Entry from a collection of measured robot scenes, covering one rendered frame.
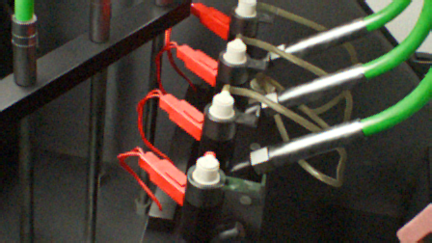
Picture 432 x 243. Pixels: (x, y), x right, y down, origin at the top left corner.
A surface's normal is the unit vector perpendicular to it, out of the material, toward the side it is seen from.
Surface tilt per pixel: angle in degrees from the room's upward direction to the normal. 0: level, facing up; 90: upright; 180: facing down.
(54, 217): 0
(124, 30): 0
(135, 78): 90
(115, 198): 0
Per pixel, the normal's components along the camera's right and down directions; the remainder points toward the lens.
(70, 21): -0.14, 0.59
